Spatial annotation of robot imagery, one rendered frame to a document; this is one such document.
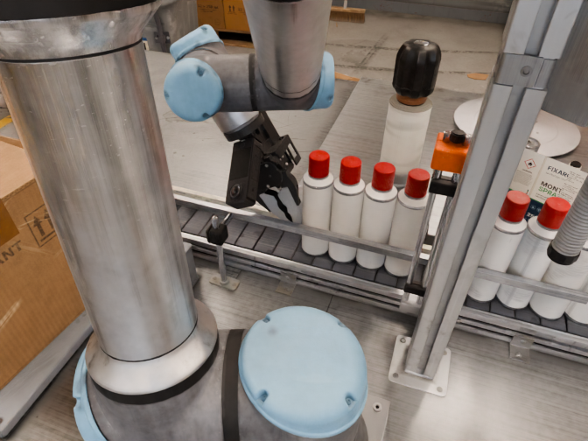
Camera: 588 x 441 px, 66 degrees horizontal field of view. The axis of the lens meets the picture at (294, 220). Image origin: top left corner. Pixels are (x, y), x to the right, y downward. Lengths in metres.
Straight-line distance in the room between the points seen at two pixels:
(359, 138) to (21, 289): 0.80
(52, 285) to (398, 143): 0.67
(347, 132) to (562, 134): 0.54
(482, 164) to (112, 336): 0.37
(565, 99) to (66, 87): 0.38
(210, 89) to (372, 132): 0.68
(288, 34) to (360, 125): 0.84
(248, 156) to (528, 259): 0.45
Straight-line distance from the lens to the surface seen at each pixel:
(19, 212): 0.70
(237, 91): 0.60
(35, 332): 0.81
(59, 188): 0.31
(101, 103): 0.28
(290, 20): 0.37
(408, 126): 0.93
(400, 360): 0.77
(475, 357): 0.81
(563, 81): 0.45
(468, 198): 0.51
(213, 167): 1.15
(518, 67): 0.44
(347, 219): 0.75
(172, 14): 2.78
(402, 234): 0.74
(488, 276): 0.75
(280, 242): 0.86
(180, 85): 0.60
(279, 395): 0.40
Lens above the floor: 1.48
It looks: 41 degrees down
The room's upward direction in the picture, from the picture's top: straight up
